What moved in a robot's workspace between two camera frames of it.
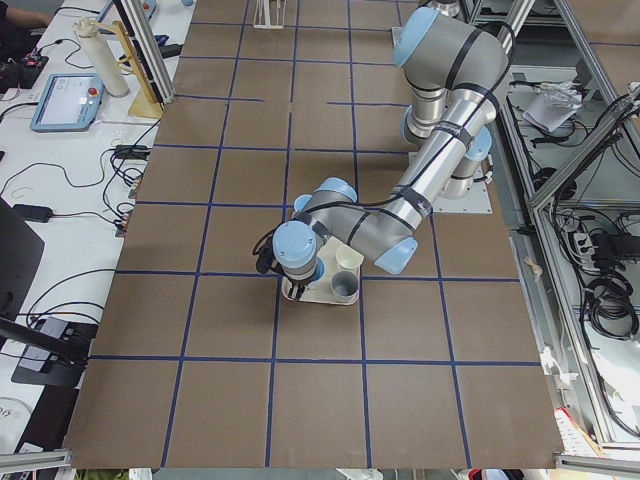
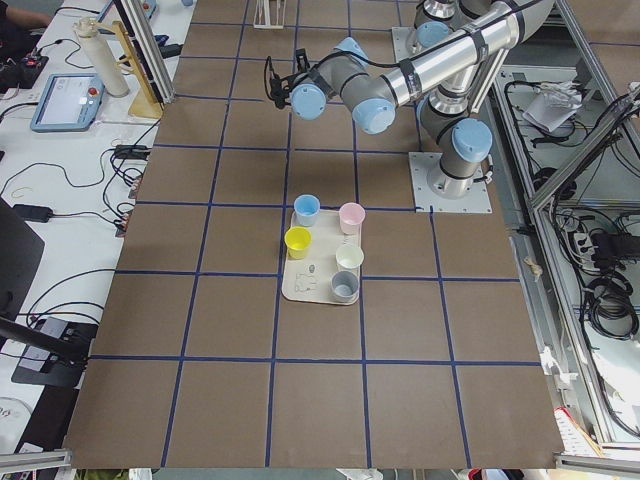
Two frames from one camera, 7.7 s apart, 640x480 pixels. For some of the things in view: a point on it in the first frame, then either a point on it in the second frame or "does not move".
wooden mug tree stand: x=146 y=102 does not move
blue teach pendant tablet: x=69 y=102 does not move
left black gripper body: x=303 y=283 -> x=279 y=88
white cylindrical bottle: x=101 y=59 does not move
